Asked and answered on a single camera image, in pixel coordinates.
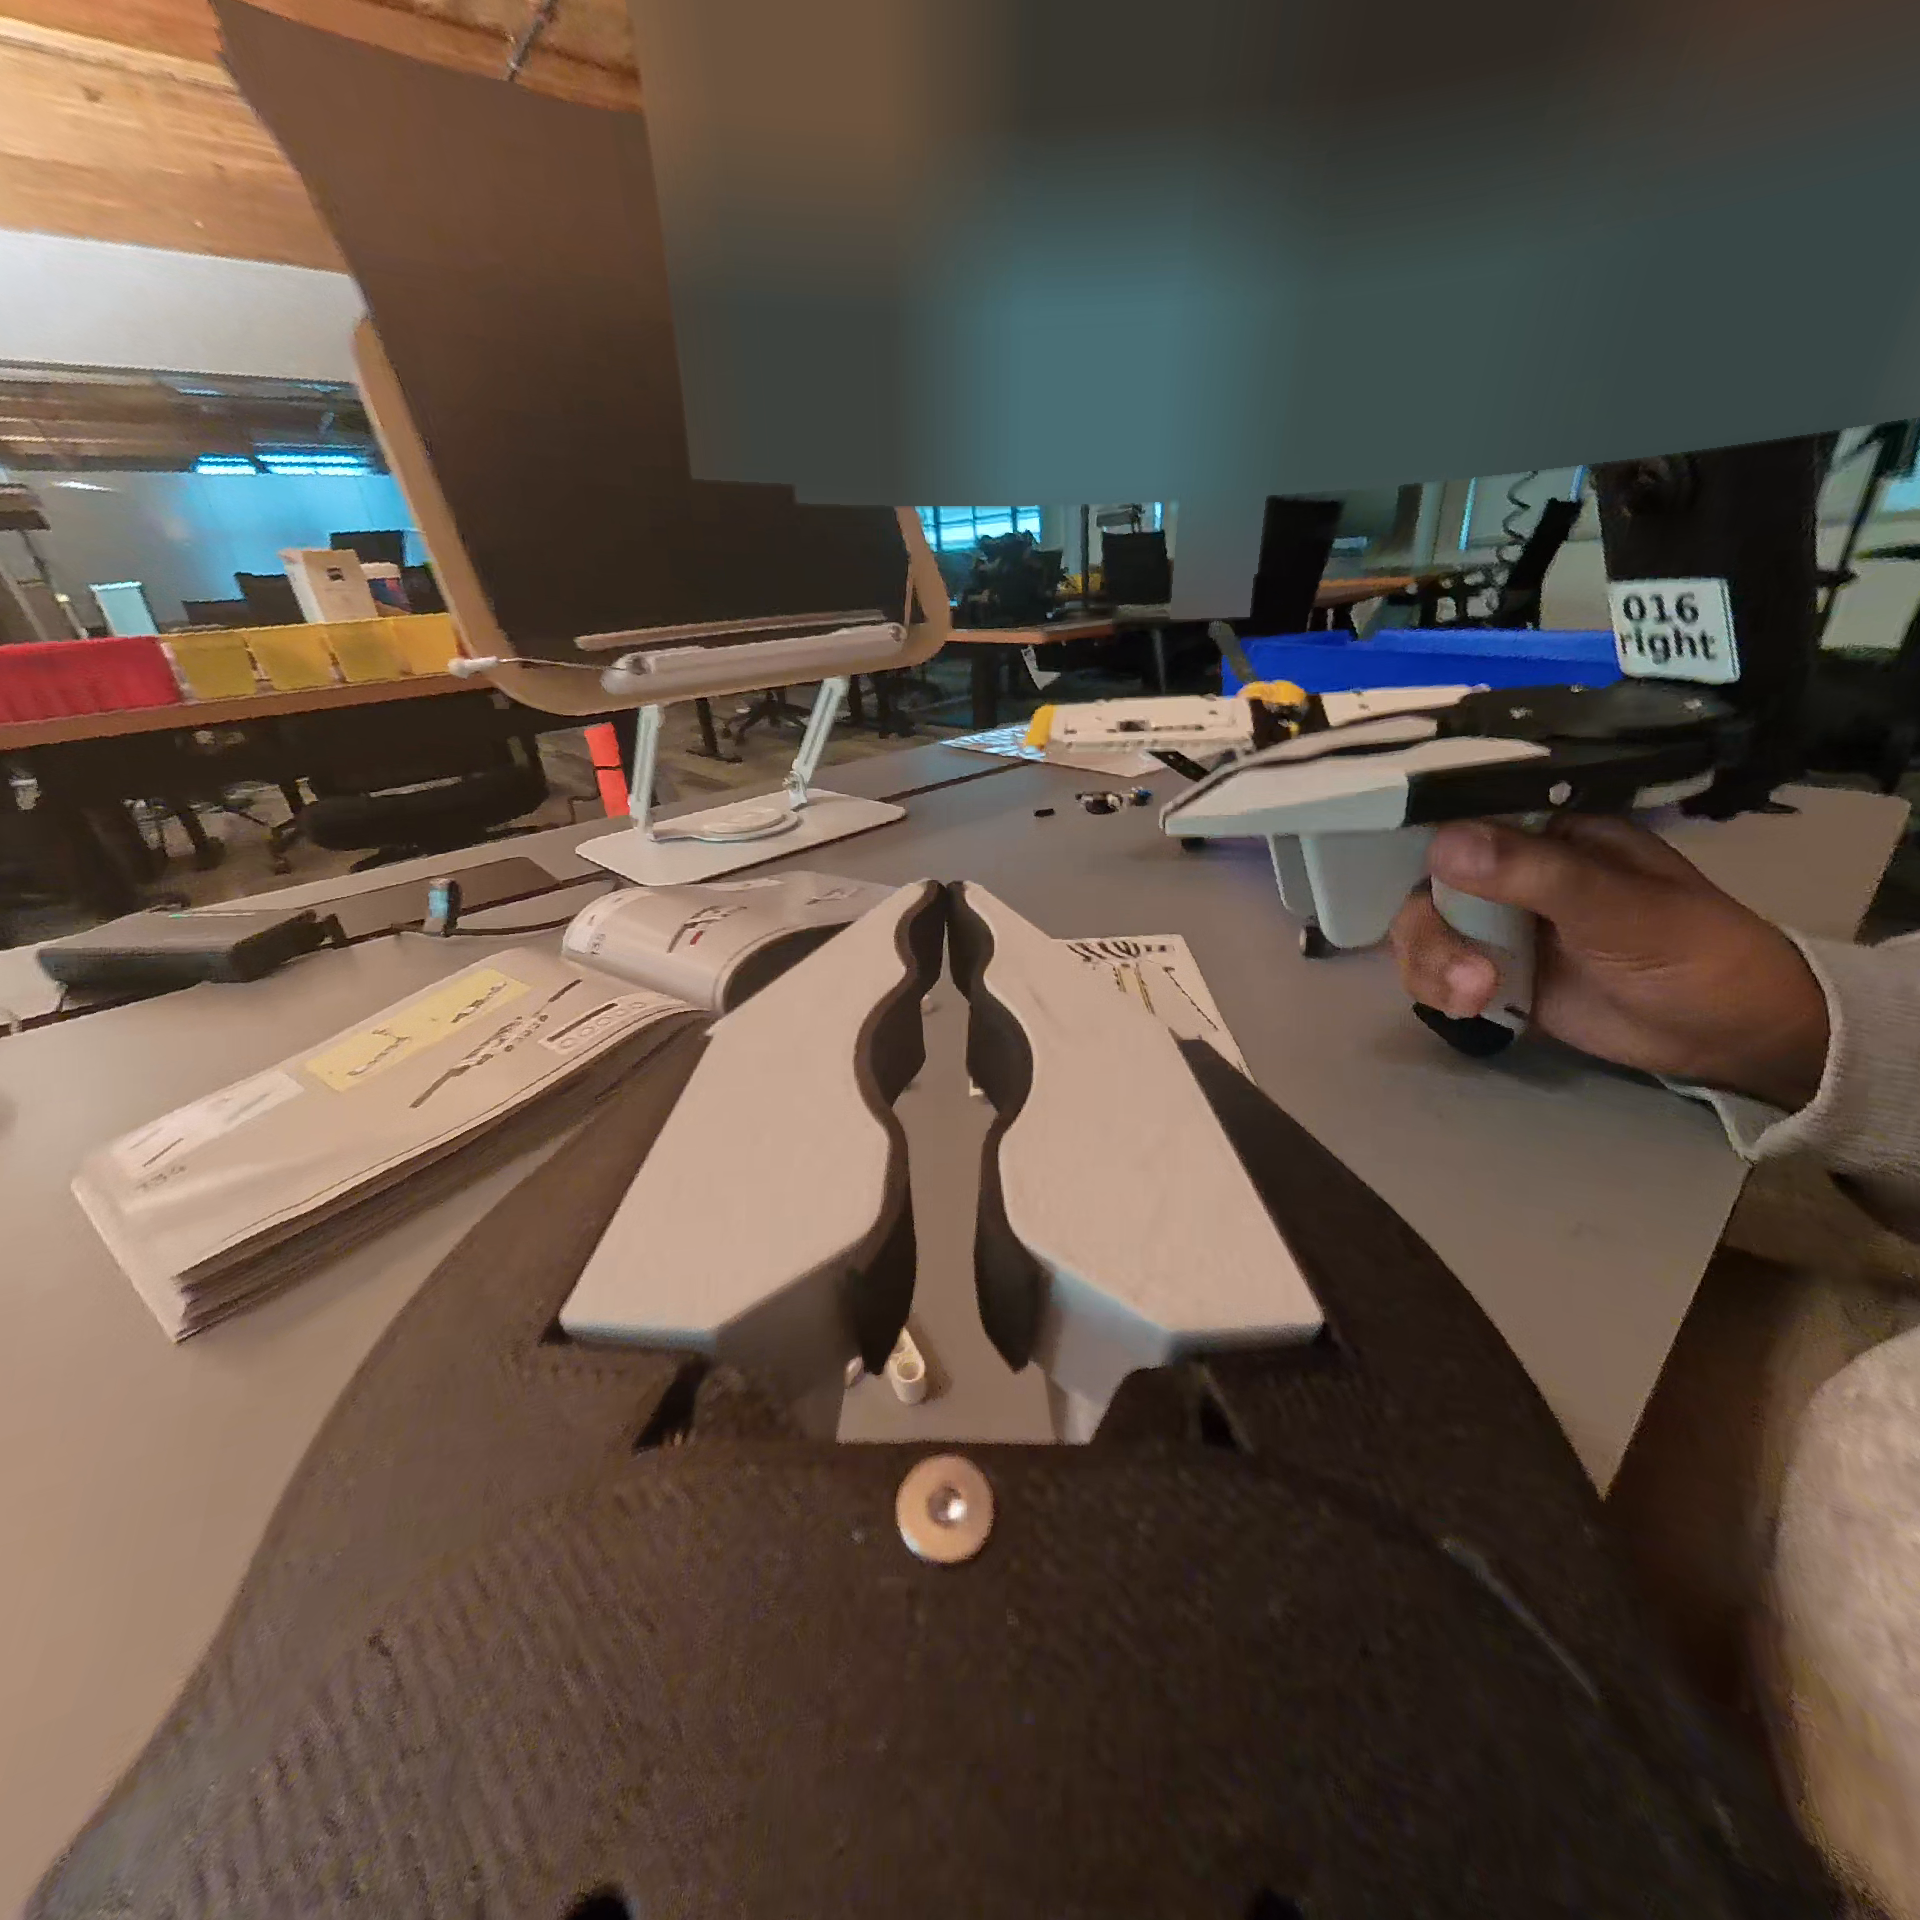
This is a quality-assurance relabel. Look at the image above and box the black office chair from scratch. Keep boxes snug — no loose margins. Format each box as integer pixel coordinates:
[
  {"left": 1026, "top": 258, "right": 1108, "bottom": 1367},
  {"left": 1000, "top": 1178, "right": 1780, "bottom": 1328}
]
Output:
[{"left": 271, "top": 704, "right": 548, "bottom": 875}]

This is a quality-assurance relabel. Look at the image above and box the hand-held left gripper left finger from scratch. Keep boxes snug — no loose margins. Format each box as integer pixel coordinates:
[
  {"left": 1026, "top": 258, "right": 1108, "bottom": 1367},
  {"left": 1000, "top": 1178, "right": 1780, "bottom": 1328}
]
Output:
[{"left": 561, "top": 880, "right": 954, "bottom": 1378}]

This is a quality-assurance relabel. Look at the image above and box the white cardboard box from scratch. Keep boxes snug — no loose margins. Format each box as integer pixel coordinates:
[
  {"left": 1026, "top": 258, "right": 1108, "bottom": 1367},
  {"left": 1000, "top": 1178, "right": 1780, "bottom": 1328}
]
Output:
[{"left": 279, "top": 546, "right": 377, "bottom": 626}]

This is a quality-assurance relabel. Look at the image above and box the tablet in tan case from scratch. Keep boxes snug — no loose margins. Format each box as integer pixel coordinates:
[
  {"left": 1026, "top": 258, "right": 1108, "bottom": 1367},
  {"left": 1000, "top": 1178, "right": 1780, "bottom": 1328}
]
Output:
[{"left": 353, "top": 311, "right": 956, "bottom": 721}]

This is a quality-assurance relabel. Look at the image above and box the red storage bin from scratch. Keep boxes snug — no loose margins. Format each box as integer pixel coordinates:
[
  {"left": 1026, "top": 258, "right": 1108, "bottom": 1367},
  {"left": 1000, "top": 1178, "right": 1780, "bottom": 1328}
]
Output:
[{"left": 0, "top": 635, "right": 185, "bottom": 727}]

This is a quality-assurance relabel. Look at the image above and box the black cable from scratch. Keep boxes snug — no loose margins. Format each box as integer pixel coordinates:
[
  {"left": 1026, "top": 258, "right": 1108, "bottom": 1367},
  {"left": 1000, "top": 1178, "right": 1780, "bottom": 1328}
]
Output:
[{"left": 315, "top": 856, "right": 601, "bottom": 946}]

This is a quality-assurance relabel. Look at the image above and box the person's right hand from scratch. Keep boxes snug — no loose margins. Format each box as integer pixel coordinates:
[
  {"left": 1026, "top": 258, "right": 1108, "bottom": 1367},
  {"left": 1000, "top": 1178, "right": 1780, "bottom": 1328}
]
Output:
[{"left": 1388, "top": 817, "right": 1836, "bottom": 1117}]

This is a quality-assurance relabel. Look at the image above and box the yellow and white lego vehicle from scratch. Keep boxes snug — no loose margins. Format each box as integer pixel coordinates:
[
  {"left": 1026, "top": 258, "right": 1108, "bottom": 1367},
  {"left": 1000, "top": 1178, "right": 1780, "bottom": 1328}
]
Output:
[{"left": 1025, "top": 680, "right": 1488, "bottom": 785}]

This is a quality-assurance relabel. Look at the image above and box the black power bank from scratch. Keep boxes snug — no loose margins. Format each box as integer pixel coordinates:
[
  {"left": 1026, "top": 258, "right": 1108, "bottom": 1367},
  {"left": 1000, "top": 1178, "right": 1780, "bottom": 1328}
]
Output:
[{"left": 36, "top": 905, "right": 327, "bottom": 991}]

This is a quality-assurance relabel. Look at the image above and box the person's right forearm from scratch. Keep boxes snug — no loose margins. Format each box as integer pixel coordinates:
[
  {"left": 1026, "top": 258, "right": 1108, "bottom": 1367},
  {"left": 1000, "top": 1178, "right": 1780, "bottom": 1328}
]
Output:
[{"left": 1708, "top": 929, "right": 1920, "bottom": 1209}]

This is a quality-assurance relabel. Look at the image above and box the silver tablet stand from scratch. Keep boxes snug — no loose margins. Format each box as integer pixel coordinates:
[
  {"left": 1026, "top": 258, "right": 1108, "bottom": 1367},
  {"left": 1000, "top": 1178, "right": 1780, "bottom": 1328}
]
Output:
[{"left": 575, "top": 615, "right": 913, "bottom": 887}]

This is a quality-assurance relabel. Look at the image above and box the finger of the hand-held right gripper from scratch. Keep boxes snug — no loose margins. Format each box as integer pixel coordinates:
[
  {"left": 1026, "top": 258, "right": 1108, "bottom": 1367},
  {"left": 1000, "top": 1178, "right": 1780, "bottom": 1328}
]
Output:
[
  {"left": 1205, "top": 717, "right": 1482, "bottom": 779},
  {"left": 1159, "top": 736, "right": 1557, "bottom": 842}
]

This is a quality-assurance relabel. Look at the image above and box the long wooden workbench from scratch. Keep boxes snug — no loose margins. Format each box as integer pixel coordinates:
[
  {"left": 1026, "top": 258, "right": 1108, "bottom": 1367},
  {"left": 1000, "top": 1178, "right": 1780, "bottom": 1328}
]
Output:
[{"left": 0, "top": 671, "right": 505, "bottom": 754}]

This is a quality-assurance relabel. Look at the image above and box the lego instruction booklet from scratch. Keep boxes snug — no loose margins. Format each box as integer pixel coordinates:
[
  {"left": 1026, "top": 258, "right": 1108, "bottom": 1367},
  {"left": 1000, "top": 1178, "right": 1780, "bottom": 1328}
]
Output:
[{"left": 71, "top": 872, "right": 906, "bottom": 1347}]

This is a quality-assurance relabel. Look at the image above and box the wooden office desk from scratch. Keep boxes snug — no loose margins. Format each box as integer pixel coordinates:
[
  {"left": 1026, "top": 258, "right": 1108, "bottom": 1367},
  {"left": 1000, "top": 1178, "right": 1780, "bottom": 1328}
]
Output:
[{"left": 945, "top": 613, "right": 1186, "bottom": 649}]

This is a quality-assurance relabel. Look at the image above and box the blue plastic bin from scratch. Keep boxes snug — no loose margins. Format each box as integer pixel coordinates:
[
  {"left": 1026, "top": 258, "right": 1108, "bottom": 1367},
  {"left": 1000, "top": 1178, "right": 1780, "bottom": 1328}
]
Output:
[{"left": 1219, "top": 624, "right": 1629, "bottom": 703}]

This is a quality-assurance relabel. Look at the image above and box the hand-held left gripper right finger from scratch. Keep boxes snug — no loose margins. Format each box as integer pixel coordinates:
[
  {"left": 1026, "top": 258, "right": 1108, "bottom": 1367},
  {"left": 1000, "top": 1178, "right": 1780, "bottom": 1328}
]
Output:
[{"left": 952, "top": 880, "right": 1328, "bottom": 1446}]

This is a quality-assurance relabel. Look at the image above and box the zebra sticker sheet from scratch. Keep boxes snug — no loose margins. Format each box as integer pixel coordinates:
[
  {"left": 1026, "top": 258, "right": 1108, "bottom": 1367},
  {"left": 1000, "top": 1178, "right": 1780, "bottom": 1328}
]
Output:
[{"left": 1057, "top": 936, "right": 1257, "bottom": 1086}]

